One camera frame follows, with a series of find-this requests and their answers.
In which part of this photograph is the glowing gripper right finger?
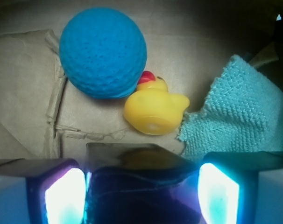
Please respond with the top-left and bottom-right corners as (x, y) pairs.
(198, 152), (283, 224)

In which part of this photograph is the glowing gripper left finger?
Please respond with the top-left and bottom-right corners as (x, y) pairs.
(0, 158), (86, 224)

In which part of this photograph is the yellow rubber duck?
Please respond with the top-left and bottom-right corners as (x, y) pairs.
(123, 71), (190, 135)

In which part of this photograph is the blue foam ball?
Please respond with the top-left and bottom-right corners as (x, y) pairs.
(59, 7), (147, 99)

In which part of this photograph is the light blue terry cloth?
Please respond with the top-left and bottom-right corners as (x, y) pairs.
(178, 55), (283, 161)

